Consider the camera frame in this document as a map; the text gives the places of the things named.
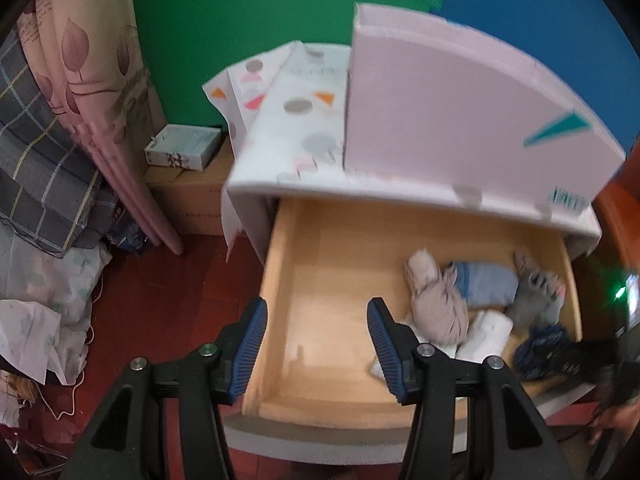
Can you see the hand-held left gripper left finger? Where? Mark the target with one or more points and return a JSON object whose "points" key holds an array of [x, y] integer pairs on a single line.
{"points": [[247, 345]]}

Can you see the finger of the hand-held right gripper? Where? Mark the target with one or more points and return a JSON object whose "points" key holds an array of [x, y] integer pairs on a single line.
{"points": [[580, 357]]}

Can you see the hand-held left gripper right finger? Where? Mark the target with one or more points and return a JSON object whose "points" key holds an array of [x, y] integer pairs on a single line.
{"points": [[387, 347]]}

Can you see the dark blue sock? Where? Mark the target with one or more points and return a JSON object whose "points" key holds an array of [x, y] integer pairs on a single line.
{"points": [[535, 355]]}

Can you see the beige sock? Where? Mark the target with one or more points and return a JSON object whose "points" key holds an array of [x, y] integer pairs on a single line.
{"points": [[440, 305]]}

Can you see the grey patterned sock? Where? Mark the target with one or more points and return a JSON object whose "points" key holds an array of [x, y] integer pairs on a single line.
{"points": [[537, 295]]}

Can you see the white sock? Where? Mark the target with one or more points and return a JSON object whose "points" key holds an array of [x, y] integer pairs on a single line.
{"points": [[487, 335]]}

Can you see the grey-front wooden drawer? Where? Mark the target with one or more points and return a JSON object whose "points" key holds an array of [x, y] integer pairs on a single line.
{"points": [[325, 270]]}

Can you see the light blue sock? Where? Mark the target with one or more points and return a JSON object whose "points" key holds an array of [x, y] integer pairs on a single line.
{"points": [[490, 285]]}

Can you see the pink cardboard box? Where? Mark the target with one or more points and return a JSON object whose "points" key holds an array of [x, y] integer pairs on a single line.
{"points": [[440, 110]]}

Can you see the person's right hand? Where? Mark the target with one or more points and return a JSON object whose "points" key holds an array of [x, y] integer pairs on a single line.
{"points": [[615, 417]]}

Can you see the grey nightstand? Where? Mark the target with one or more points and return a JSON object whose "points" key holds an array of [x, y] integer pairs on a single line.
{"points": [[245, 210]]}

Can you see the brown cardboard box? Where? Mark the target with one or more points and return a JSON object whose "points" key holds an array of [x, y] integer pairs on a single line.
{"points": [[185, 205]]}

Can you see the blue plastic packet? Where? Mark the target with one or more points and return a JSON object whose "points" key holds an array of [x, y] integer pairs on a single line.
{"points": [[127, 235]]}

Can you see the white floral cloth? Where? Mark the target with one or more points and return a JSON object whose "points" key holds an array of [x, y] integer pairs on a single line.
{"points": [[55, 280]]}

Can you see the small pale blue box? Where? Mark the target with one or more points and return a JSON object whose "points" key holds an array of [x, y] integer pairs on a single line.
{"points": [[182, 147]]}

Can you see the white patterned cover cloth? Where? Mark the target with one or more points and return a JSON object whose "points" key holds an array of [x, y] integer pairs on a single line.
{"points": [[300, 125]]}

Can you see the beige woven cloth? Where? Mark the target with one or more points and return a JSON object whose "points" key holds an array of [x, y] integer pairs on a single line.
{"points": [[17, 390]]}

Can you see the blue plaid blanket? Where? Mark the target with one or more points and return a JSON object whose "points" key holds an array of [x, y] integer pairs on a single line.
{"points": [[35, 170]]}

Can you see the pink leaf-print curtain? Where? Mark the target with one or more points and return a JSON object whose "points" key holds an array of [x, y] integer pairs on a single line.
{"points": [[90, 75]]}

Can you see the blue foam mat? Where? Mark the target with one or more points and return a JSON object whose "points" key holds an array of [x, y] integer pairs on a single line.
{"points": [[540, 10]]}

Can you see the green foam mat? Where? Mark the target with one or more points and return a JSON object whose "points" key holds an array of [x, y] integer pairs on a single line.
{"points": [[240, 10]]}

